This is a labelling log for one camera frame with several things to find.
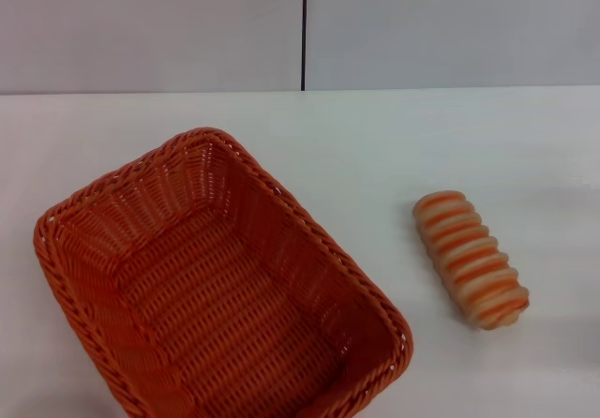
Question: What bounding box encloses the orange woven plastic basket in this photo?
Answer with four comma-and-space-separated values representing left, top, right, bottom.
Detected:
32, 127, 415, 418

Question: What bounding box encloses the orange cream striped bread roll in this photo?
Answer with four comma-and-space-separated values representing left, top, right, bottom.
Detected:
412, 190, 531, 332

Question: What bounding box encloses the dark vertical wall panel seam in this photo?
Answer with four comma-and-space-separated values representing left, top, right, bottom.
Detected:
299, 0, 309, 93

